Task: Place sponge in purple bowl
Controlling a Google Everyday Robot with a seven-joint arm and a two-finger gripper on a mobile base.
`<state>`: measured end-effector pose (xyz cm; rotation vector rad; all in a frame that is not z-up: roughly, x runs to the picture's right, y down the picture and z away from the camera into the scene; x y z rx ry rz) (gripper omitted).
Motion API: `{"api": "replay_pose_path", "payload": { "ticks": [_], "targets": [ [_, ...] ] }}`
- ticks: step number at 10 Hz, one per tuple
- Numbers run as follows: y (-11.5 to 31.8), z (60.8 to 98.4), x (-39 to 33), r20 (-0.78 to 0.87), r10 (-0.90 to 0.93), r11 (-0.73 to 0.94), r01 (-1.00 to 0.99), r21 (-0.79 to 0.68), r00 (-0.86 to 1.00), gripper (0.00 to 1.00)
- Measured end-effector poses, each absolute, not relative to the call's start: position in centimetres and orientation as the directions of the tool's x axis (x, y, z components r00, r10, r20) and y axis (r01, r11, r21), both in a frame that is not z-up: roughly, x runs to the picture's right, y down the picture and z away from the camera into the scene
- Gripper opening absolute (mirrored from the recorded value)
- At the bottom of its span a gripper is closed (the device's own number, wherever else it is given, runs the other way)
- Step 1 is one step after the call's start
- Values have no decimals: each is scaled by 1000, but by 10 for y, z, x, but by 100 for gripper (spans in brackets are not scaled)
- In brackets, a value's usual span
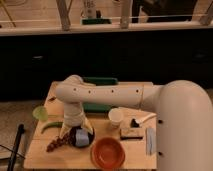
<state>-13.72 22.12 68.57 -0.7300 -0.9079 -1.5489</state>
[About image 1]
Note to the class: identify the wooden shelf rail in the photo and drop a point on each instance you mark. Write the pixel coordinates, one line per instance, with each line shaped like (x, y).
(105, 28)

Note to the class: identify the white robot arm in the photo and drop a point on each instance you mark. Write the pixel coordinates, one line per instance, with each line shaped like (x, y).
(184, 123)

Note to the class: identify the white cone gripper body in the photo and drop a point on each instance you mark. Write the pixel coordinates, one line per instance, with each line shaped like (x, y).
(74, 116)

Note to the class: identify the white handled brush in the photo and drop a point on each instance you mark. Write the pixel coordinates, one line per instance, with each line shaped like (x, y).
(135, 123)

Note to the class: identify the dark green block lower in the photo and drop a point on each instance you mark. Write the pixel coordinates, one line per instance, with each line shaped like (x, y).
(96, 108)

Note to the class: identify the white paper cup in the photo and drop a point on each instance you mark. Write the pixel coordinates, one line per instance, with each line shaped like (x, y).
(115, 116)

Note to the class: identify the orange bowl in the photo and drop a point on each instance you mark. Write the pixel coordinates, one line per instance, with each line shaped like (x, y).
(107, 154)

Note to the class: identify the brown wooden block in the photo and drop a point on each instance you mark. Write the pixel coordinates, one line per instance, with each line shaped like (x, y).
(131, 133)

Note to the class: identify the white blue folded cloth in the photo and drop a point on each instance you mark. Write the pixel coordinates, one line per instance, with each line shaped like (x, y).
(150, 141)

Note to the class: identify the blue grey sponge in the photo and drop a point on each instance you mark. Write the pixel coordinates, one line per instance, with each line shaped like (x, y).
(82, 138)

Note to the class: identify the black pole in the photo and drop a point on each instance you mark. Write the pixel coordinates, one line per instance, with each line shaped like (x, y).
(15, 148)

